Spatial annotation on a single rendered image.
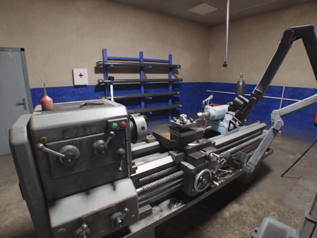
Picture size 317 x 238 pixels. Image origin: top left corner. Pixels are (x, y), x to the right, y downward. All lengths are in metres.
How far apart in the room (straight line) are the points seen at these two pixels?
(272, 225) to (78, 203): 1.62
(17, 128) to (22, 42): 3.36
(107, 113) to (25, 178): 0.55
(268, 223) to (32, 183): 1.87
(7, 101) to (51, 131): 3.33
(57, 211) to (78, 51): 3.65
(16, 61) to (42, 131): 3.33
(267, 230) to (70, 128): 1.74
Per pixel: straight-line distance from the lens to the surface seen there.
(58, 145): 1.00
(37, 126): 0.99
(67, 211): 1.12
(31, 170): 1.07
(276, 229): 1.91
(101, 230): 1.23
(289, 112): 1.39
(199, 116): 1.84
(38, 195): 1.14
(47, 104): 1.10
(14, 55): 4.24
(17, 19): 4.40
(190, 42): 6.03
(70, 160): 0.96
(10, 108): 4.29
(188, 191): 1.53
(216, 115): 2.01
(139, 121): 1.31
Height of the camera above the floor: 1.52
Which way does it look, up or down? 15 degrees down
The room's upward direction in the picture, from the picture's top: straight up
